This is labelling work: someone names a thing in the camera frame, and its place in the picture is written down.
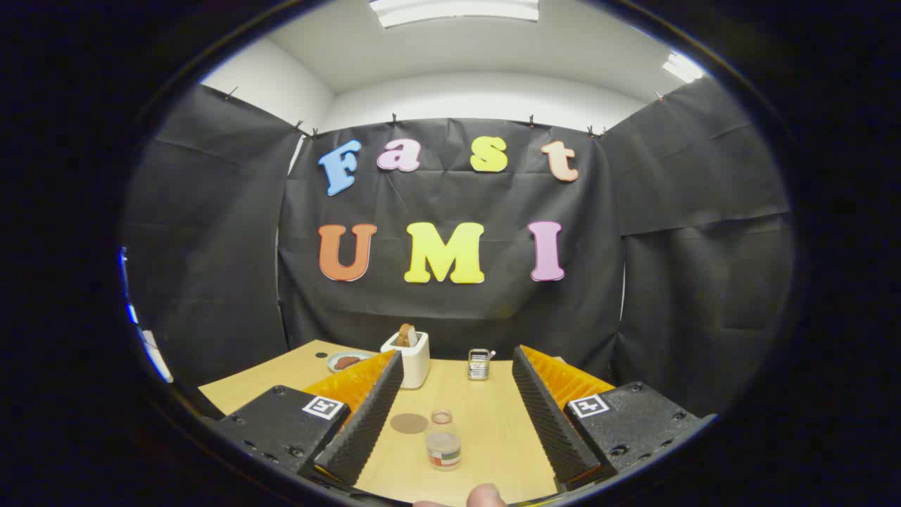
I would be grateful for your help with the small ceiling light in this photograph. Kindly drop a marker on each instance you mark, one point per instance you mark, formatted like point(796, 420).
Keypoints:
point(681, 67)

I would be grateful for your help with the bread slice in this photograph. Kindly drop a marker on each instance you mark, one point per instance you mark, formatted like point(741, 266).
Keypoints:
point(406, 334)

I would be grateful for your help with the clear plastic juice bottle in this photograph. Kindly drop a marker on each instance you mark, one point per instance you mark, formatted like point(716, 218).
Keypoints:
point(443, 447)

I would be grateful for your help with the wooden table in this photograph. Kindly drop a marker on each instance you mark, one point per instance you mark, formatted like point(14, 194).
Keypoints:
point(493, 422)

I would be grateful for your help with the brown food pieces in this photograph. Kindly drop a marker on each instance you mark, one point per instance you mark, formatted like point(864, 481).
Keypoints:
point(347, 362)

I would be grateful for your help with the round brown coaster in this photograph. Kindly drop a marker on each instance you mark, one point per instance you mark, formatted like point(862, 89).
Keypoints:
point(408, 423)

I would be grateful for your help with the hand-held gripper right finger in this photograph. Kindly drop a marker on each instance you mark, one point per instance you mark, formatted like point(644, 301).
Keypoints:
point(549, 422)

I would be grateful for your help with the long ceiling light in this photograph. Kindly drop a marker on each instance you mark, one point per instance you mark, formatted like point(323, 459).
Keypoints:
point(454, 10)

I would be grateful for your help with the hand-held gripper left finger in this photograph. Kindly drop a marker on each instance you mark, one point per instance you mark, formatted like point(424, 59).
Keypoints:
point(366, 422)

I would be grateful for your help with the black backdrop cloth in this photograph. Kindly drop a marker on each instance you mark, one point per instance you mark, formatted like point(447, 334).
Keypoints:
point(457, 317)

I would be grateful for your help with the white toaster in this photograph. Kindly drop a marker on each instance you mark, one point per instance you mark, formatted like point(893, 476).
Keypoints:
point(414, 362)

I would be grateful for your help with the pale green plate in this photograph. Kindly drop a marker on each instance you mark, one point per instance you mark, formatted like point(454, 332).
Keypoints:
point(334, 367)

